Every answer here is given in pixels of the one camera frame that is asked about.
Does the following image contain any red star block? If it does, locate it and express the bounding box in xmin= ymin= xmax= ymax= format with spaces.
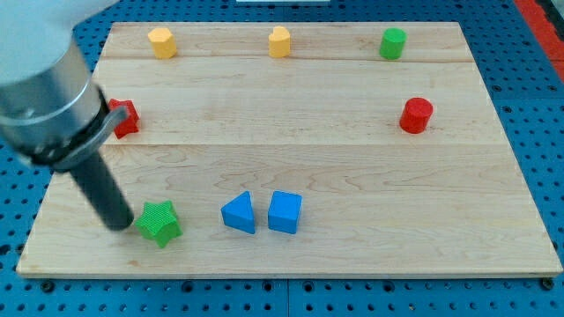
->
xmin=108 ymin=99 xmax=139 ymax=139

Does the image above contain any red cylinder block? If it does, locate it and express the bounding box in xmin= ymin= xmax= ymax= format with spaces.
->
xmin=399 ymin=97 xmax=434 ymax=134

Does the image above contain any green cylinder block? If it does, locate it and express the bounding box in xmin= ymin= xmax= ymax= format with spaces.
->
xmin=379 ymin=27 xmax=407 ymax=60

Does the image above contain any blue triangle block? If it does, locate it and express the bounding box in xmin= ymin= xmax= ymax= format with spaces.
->
xmin=220 ymin=191 xmax=256 ymax=234

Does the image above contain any wooden board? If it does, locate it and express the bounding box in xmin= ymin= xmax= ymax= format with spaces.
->
xmin=17 ymin=22 xmax=562 ymax=279

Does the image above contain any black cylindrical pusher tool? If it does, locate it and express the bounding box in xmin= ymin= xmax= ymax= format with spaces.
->
xmin=70 ymin=151 xmax=134 ymax=231

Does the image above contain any yellow hexagon block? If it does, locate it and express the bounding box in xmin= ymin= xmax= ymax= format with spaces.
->
xmin=147 ymin=27 xmax=177 ymax=59

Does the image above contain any blue cube block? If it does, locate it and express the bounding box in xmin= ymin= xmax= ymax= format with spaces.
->
xmin=268 ymin=191 xmax=302 ymax=234

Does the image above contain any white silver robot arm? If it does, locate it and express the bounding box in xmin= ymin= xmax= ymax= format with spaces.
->
xmin=1 ymin=0 xmax=133 ymax=231

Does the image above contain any green star block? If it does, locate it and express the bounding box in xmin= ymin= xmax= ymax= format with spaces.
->
xmin=135 ymin=200 xmax=183 ymax=248

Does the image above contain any yellow heart block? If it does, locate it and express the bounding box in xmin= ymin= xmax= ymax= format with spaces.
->
xmin=268 ymin=26 xmax=291 ymax=58

